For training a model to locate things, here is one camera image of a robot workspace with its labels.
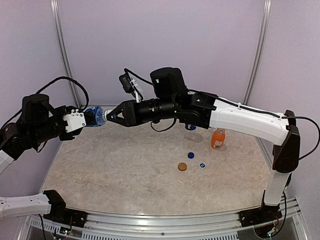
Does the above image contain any blue white bottle cap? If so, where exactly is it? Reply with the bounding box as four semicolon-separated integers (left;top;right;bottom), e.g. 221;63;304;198
199;163;206;169

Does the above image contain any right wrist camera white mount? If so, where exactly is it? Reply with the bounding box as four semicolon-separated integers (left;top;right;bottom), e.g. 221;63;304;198
118;73;144;103

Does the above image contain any dark blue bottle cap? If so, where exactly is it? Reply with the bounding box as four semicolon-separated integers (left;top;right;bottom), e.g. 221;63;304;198
187;152;195;159

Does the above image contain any aluminium corner post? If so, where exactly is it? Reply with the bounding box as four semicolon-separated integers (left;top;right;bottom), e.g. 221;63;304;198
243;0;272;105
50;0;82;107

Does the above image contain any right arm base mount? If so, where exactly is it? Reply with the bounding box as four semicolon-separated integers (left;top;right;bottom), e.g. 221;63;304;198
238;190;283;227

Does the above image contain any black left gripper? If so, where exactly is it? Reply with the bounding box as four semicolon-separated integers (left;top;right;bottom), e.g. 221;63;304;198
31;104;80;145

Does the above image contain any aluminium corner post right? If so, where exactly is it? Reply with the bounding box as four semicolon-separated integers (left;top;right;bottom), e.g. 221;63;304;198
243;0;272;105

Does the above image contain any water bottle blue cap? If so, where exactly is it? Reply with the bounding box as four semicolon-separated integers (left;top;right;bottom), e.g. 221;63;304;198
184;123;197;141

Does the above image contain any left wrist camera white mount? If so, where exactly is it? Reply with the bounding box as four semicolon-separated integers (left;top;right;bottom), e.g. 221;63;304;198
62;109;86;133

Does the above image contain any aluminium front rail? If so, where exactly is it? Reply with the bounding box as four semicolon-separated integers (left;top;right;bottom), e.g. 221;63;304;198
18;198;309;240

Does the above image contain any aluminium corner post left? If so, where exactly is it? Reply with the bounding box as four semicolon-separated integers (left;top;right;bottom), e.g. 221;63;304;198
50;0;82;107

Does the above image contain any short bottle blue label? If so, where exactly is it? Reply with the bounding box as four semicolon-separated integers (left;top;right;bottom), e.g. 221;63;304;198
84;106;112;127

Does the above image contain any gold juice bottle cap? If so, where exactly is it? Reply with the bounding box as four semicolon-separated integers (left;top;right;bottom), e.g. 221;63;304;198
177;162;188;172

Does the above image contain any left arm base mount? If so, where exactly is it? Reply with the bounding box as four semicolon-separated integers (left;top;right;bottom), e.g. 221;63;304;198
43;190;88;228

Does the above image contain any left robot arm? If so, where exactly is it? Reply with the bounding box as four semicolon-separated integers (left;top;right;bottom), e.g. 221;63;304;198
0;94;87;223

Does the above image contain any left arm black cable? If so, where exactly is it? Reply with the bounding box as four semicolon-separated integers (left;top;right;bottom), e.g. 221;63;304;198
32;75;90;111

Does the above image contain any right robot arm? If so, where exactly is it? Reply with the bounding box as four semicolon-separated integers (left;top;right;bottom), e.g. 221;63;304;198
105;67;301;222

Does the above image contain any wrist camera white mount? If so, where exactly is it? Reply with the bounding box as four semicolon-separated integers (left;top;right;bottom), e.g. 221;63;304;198
62;109;86;133
118;73;144;103

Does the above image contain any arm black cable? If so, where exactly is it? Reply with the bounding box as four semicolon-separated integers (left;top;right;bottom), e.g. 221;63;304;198
32;75;90;111
123;68;320;161

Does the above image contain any orange juice bottle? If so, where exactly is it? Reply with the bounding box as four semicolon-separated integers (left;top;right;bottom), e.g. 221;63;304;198
211;128;226;150

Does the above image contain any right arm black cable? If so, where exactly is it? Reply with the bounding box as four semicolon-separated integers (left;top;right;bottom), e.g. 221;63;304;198
123;68;320;161

